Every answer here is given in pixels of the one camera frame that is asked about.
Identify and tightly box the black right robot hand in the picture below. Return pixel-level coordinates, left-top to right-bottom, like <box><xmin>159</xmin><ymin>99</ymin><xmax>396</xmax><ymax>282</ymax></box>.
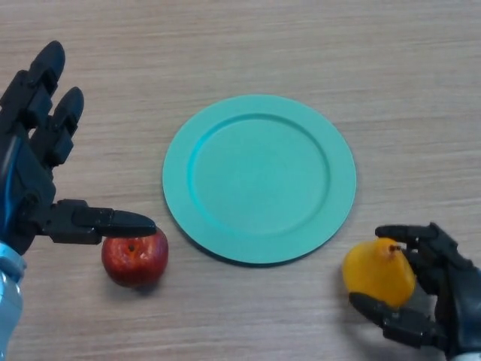
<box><xmin>348</xmin><ymin>222</ymin><xmax>481</xmax><ymax>356</ymax></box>

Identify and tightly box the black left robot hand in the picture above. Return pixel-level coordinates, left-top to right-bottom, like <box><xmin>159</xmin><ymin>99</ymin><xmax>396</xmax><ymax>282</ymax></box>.
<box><xmin>0</xmin><ymin>40</ymin><xmax>157</xmax><ymax>253</ymax></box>

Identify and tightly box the yellow pear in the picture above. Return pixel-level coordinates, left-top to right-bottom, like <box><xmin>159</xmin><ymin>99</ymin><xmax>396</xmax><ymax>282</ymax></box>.
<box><xmin>342</xmin><ymin>237</ymin><xmax>417</xmax><ymax>310</ymax></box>

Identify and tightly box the green round plate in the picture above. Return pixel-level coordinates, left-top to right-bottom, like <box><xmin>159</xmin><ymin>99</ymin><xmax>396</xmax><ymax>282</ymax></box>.
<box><xmin>162</xmin><ymin>93</ymin><xmax>357</xmax><ymax>268</ymax></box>

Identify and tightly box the red apple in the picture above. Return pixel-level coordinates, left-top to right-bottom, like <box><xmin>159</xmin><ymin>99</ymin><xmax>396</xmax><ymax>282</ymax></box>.
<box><xmin>101</xmin><ymin>229</ymin><xmax>169</xmax><ymax>289</ymax></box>

